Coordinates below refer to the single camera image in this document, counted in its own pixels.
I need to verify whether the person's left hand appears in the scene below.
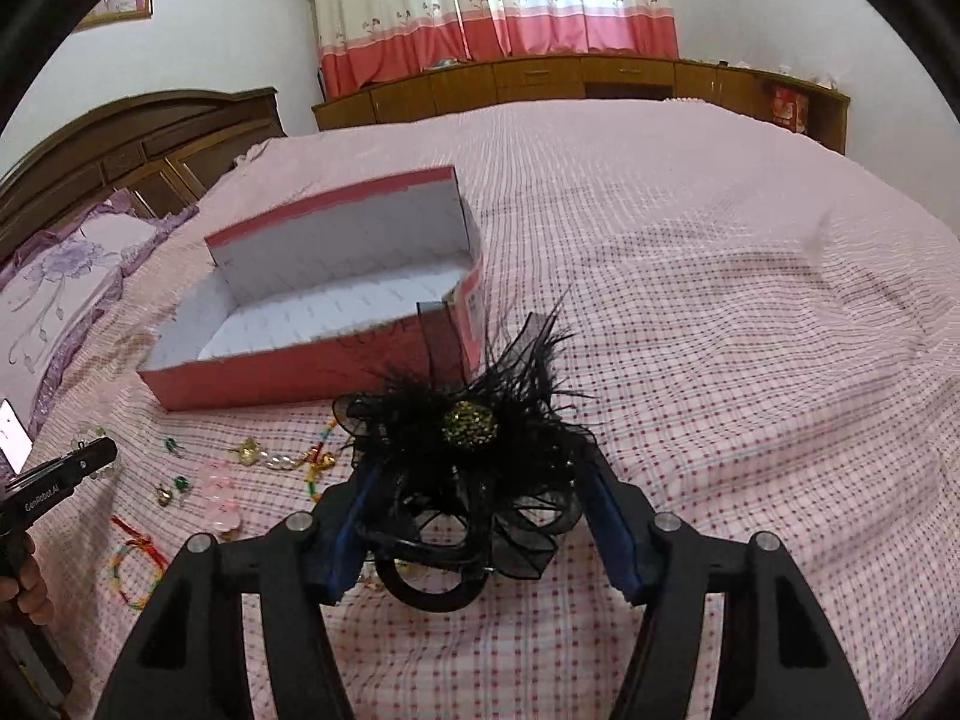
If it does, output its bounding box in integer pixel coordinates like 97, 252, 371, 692
0, 535, 53, 626

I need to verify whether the pink white floral curtain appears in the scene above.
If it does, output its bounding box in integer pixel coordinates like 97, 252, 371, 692
313, 0, 679, 99

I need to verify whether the dark wooden headboard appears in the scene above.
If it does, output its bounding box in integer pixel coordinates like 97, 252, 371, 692
2, 88, 285, 260

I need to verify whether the green gold ring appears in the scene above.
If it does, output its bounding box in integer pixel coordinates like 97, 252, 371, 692
152, 473, 192, 509

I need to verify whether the pink crystal bracelet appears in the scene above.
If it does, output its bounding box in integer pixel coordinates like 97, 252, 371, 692
192, 460, 244, 543

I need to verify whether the pearl gold bracelet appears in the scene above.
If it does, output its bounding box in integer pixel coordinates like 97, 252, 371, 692
236, 437, 317, 473

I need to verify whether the colourful bead bracelet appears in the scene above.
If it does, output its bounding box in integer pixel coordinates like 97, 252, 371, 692
109, 542, 170, 611

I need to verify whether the red box on cabinet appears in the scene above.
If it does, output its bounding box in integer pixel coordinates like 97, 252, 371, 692
770, 83, 811, 133

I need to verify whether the pink cardboard box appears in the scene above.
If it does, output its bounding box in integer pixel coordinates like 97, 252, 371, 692
139, 166, 485, 411

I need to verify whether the pink checked bedspread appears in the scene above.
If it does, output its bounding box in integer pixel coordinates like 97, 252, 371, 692
32, 101, 958, 718

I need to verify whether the red string bracelet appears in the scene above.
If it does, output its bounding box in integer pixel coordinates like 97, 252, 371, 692
109, 514, 171, 569

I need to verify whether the white smartphone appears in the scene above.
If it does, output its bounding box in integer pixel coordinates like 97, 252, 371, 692
0, 400, 32, 475

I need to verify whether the wooden low cabinet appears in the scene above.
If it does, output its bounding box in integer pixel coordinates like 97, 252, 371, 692
313, 54, 850, 154

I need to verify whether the black feather headband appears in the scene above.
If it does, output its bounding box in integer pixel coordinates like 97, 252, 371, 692
334, 310, 592, 613

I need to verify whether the yellow red bead string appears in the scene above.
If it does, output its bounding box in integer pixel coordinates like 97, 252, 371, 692
301, 418, 342, 504

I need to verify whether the purple floral pillow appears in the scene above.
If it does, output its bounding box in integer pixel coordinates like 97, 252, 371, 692
2, 188, 199, 437

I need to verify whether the framed wall picture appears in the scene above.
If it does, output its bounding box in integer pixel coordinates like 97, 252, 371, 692
76, 0, 153, 31

